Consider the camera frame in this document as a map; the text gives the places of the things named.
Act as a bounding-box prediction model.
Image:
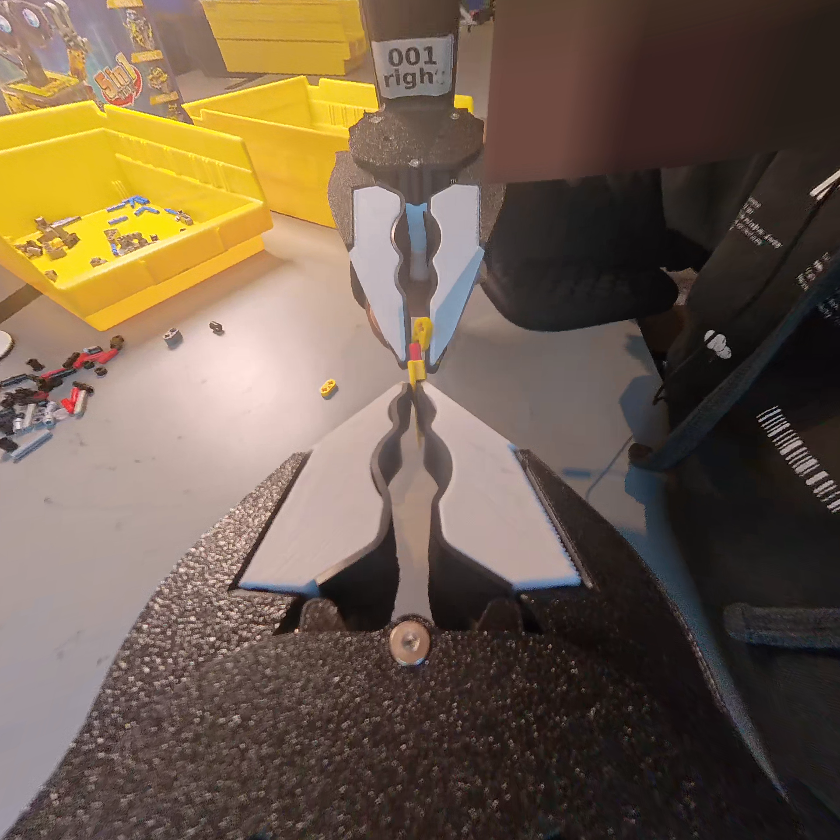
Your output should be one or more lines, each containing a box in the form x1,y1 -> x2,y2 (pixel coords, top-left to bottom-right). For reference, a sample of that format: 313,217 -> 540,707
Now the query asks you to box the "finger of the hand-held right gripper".
427,184 -> 487,368
350,185 -> 412,368

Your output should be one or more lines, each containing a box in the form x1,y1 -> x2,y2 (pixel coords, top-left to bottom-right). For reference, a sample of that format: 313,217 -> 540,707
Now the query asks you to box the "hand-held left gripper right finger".
419,381 -> 585,592

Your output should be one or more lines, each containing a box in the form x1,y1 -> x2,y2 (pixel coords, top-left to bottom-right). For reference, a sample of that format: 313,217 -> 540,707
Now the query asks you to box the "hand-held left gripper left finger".
236,382 -> 413,593

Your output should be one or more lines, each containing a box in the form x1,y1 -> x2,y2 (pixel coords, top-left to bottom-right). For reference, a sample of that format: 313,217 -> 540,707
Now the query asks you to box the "long yellow brick beam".
407,360 -> 429,450

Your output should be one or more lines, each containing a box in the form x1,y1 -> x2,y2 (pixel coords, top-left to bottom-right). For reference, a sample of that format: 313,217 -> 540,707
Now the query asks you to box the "grey desk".
0,210 -> 664,840

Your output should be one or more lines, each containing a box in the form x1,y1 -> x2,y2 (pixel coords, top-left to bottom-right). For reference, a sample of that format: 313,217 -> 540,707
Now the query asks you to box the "heap of blue tan pieces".
16,196 -> 194,280

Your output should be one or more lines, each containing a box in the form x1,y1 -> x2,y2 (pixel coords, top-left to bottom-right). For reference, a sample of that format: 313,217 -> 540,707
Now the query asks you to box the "pile of black red pieces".
0,335 -> 126,463

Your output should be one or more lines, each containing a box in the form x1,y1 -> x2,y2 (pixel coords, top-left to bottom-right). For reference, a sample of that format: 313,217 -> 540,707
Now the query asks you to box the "blue robot kit box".
0,0 -> 194,126

